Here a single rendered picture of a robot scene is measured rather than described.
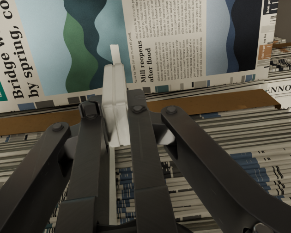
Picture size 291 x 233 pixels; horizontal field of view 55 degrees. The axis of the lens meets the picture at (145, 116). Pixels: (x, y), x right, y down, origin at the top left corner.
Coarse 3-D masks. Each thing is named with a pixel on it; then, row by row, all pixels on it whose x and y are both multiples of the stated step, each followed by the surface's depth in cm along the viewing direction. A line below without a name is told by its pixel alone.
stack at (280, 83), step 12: (276, 48) 80; (288, 48) 78; (276, 60) 70; (288, 60) 70; (276, 72) 65; (288, 72) 64; (276, 84) 62; (288, 84) 62; (276, 96) 63; (288, 96) 63; (288, 108) 65
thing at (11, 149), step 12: (36, 132) 30; (0, 144) 28; (12, 144) 28; (24, 144) 28; (0, 156) 26; (12, 156) 26; (24, 156) 26; (0, 168) 25; (12, 168) 24; (0, 180) 23; (48, 228) 19
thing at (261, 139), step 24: (216, 120) 29; (240, 120) 28; (264, 120) 28; (288, 120) 28; (240, 144) 25; (264, 144) 25; (288, 144) 25; (168, 168) 23; (264, 168) 23; (288, 168) 23; (192, 192) 21; (288, 192) 21; (192, 216) 20
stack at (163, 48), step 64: (0, 0) 28; (64, 0) 28; (128, 0) 29; (192, 0) 29; (256, 0) 30; (0, 64) 31; (64, 64) 31; (128, 64) 32; (192, 64) 33; (256, 64) 34
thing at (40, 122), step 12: (0, 120) 32; (12, 120) 32; (24, 120) 32; (36, 120) 32; (48, 120) 31; (60, 120) 31; (72, 120) 31; (0, 132) 30; (12, 132) 30; (24, 132) 29
